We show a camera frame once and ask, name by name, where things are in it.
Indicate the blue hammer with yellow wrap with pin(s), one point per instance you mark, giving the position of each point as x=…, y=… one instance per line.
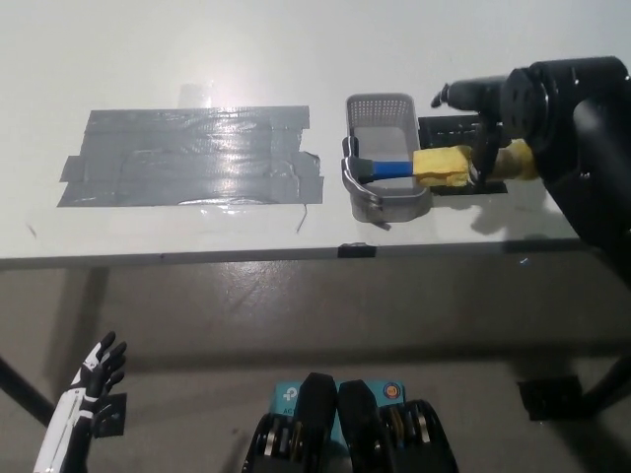
x=389, y=169

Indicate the gray perforated plastic container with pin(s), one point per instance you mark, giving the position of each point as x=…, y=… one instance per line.
x=379, y=111

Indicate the small black tape piece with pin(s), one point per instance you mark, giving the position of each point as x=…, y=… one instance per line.
x=357, y=250

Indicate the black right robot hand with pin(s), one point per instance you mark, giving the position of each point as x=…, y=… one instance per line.
x=473, y=91

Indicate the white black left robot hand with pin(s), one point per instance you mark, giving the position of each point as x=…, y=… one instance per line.
x=69, y=414

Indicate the gray duct tape patch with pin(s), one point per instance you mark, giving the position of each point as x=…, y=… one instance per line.
x=187, y=157

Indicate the thin black table leg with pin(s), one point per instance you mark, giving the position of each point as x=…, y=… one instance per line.
x=27, y=391

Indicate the large black floor tape patch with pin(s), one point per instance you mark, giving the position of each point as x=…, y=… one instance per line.
x=547, y=399

